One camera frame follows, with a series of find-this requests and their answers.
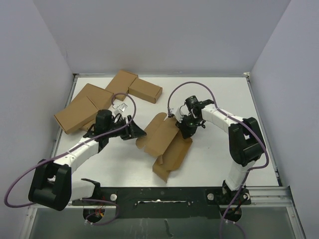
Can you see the folded cardboard box front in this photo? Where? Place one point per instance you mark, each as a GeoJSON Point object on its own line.
{"type": "Point", "coordinates": [76, 115]}

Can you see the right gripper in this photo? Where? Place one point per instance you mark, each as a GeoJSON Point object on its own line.
{"type": "Point", "coordinates": [186, 132]}

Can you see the aluminium table frame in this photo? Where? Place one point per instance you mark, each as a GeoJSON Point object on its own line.
{"type": "Point", "coordinates": [207, 163]}

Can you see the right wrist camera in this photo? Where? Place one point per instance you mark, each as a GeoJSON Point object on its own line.
{"type": "Point", "coordinates": [178, 114]}

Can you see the cardboard box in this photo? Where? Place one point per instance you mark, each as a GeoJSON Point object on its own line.
{"type": "Point", "coordinates": [145, 90]}
{"type": "Point", "coordinates": [100, 97]}
{"type": "Point", "coordinates": [76, 115]}
{"type": "Point", "coordinates": [121, 82]}
{"type": "Point", "coordinates": [165, 143]}

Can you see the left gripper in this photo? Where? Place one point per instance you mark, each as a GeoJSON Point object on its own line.
{"type": "Point", "coordinates": [132, 130]}

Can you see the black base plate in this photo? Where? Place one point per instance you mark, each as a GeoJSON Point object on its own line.
{"type": "Point", "coordinates": [175, 202]}

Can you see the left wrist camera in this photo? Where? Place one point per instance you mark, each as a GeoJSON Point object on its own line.
{"type": "Point", "coordinates": [119, 109]}

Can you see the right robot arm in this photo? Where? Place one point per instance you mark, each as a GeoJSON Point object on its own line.
{"type": "Point", "coordinates": [246, 144]}

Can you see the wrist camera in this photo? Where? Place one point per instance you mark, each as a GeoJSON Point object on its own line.
{"type": "Point", "coordinates": [119, 109]}
{"type": "Point", "coordinates": [178, 114]}

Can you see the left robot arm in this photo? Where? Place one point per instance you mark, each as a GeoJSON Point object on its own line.
{"type": "Point", "coordinates": [52, 185]}

